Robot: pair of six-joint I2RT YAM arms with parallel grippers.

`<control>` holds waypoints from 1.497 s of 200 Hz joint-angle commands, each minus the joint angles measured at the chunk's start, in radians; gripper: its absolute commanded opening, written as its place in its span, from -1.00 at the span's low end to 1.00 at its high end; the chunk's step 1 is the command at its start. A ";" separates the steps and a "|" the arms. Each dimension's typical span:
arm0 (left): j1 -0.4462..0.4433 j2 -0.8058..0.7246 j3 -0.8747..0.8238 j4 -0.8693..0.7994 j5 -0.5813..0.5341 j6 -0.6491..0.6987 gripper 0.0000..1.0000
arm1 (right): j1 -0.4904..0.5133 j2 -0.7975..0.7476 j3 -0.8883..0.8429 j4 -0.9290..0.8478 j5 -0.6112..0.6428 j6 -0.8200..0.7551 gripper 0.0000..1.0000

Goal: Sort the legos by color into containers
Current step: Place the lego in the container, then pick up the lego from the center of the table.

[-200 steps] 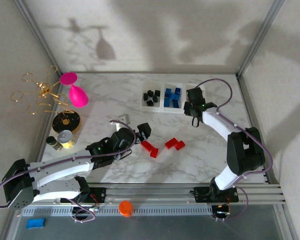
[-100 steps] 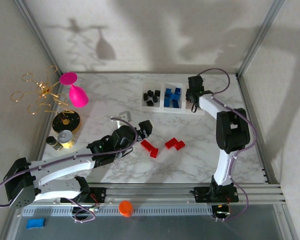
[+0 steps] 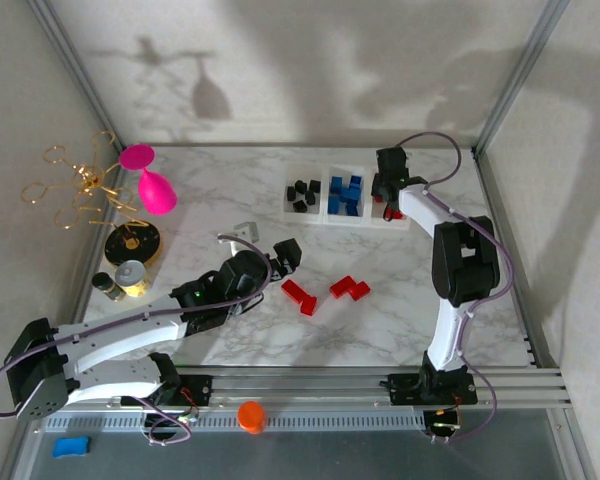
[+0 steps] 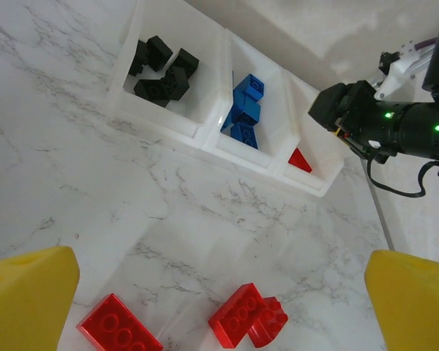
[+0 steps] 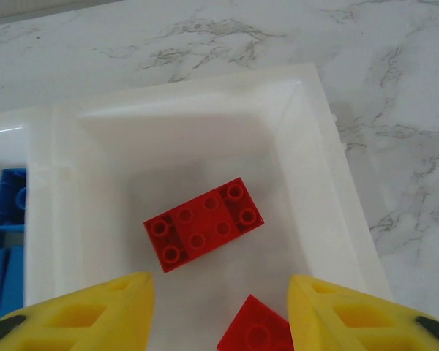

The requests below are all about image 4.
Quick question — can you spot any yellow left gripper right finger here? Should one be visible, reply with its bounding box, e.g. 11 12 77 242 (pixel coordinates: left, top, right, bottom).
364 249 439 351

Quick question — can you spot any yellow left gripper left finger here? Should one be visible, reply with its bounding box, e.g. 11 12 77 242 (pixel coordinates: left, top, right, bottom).
0 245 81 351

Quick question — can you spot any blue lego brick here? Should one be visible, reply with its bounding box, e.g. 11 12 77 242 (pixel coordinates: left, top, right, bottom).
219 105 239 135
229 121 260 151
236 101 263 126
233 73 266 110

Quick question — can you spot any black lego brick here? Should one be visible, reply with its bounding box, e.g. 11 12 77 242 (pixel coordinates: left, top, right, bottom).
171 48 201 80
132 78 173 108
145 34 174 71
160 67 190 101
128 39 149 78

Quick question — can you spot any white plastic bin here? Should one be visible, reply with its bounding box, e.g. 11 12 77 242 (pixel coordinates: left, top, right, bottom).
105 0 230 143
199 28 301 173
273 69 348 199

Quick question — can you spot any long red translucent lego brick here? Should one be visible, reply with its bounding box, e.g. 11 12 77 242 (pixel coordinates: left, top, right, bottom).
76 292 165 351
207 282 267 350

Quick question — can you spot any rounded red translucent lego brick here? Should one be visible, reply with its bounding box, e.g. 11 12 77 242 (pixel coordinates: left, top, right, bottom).
247 296 290 350

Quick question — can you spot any black cable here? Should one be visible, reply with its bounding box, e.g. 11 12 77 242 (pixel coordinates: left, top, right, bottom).
367 151 439 199

